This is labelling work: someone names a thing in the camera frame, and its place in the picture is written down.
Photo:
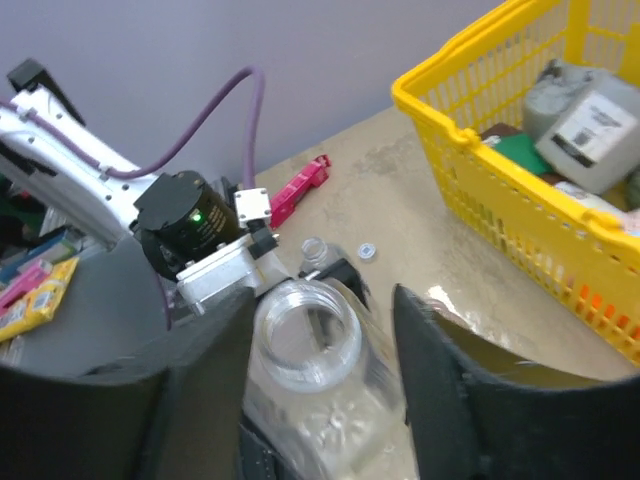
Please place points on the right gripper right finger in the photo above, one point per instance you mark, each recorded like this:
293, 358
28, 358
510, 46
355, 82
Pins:
479, 411

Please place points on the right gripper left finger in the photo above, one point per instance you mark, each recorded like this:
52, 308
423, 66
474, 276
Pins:
171, 410

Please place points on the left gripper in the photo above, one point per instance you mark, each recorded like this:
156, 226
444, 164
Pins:
252, 261

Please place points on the large clear square bottle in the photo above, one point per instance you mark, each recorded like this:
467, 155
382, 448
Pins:
324, 385

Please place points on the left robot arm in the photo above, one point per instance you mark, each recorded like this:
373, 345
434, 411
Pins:
205, 239

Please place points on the blue label water bottle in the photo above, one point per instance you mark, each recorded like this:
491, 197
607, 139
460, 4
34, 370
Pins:
319, 255

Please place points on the small clear bottle cap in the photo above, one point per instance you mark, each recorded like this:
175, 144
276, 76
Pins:
367, 252

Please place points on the pink snack packet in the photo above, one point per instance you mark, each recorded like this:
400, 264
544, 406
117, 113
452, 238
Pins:
284, 202

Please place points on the yellow snack packet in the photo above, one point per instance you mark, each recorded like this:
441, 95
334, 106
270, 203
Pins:
33, 297

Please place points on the orange item in basket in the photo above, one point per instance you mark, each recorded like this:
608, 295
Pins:
609, 322

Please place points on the pink printed package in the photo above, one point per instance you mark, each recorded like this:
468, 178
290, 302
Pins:
629, 219

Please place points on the green packet in basket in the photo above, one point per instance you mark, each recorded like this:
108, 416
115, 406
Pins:
520, 149

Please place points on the yellow plastic basket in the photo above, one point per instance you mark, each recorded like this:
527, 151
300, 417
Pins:
479, 78

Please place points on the grey box with label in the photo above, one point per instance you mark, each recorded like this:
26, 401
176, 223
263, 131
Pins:
595, 142

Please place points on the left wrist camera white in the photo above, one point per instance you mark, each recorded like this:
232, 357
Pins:
252, 205

